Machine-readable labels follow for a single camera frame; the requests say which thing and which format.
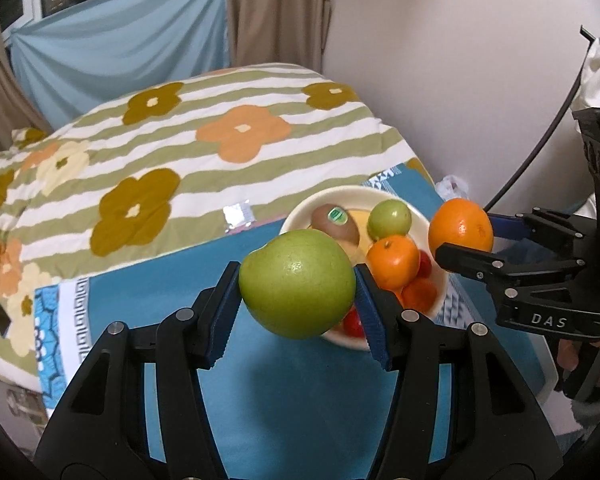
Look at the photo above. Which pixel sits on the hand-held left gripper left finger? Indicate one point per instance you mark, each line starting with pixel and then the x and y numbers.
pixel 225 305

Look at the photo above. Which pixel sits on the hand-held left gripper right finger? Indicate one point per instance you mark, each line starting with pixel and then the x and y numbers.
pixel 372 320

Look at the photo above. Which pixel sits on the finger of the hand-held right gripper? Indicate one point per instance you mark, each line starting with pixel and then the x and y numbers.
pixel 465 260
pixel 510 227

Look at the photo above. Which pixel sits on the medium orange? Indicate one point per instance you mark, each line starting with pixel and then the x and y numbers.
pixel 460 227

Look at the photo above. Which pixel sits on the red cherry tomato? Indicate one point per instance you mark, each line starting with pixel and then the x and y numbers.
pixel 425 265

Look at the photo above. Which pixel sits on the small reddish tangerine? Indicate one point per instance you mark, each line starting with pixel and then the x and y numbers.
pixel 420 296

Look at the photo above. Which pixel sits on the small orange tangerine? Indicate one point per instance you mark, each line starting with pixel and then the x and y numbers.
pixel 392 262

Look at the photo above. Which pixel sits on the large green apple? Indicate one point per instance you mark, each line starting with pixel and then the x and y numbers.
pixel 297 282

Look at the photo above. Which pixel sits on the cream oval dish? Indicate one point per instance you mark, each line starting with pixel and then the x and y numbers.
pixel 300 212

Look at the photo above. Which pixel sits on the person's right hand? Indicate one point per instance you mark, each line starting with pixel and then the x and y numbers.
pixel 569 355

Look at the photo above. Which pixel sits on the clear plastic bag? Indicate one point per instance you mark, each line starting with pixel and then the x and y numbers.
pixel 450 187

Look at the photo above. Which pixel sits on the small green apple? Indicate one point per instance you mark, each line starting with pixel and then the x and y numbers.
pixel 390 219

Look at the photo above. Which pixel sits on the shiny silver wrapper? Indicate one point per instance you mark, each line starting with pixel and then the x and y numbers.
pixel 237 216

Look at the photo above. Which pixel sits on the brown kiwi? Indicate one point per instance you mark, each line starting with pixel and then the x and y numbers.
pixel 345 233

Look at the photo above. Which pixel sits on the blue patterned tablecloth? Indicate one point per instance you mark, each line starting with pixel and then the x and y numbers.
pixel 280 405

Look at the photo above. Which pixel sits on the floral striped blanket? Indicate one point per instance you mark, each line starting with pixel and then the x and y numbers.
pixel 180 125

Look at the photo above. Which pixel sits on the small black square object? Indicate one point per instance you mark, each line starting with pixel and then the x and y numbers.
pixel 0 320

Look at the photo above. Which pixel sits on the light blue curtain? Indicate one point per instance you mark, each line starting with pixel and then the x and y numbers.
pixel 120 45

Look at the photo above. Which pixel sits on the beige curtain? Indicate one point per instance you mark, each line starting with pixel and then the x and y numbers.
pixel 275 10
pixel 5 95

